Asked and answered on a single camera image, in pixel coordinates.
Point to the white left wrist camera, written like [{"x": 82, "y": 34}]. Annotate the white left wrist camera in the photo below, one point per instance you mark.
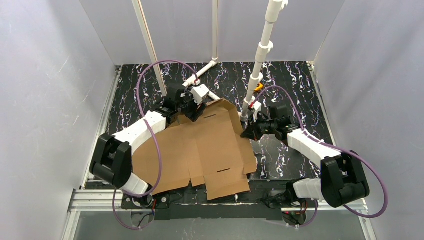
[{"x": 200, "y": 93}]

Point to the yellow tape measure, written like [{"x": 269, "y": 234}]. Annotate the yellow tape measure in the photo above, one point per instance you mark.
[{"x": 259, "y": 87}]

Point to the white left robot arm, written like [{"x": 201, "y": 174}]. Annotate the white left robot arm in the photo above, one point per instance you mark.
[{"x": 112, "y": 157}]

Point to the white wooden corner post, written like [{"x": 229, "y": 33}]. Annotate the white wooden corner post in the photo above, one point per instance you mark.
[{"x": 142, "y": 21}]

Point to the white PVC pipe frame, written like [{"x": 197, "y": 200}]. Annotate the white PVC pipe frame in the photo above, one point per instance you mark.
[{"x": 264, "y": 47}]

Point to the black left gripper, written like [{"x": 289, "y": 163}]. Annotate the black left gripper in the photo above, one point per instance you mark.
[{"x": 192, "y": 108}]

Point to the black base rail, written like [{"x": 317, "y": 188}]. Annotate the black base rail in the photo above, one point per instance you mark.
[{"x": 264, "y": 200}]

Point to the brown cardboard box sheet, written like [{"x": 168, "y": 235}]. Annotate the brown cardboard box sheet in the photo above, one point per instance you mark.
[{"x": 209, "y": 152}]

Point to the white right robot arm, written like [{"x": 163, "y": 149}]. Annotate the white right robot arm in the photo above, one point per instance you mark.
[{"x": 342, "y": 178}]

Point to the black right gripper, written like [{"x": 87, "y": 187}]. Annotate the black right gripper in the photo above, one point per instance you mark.
[{"x": 257, "y": 125}]

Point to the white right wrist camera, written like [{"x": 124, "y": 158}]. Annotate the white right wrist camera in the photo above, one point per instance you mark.
[{"x": 255, "y": 107}]

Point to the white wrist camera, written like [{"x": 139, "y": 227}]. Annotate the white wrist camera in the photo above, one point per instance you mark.
[
  {"x": 200, "y": 93},
  {"x": 255, "y": 107}
]

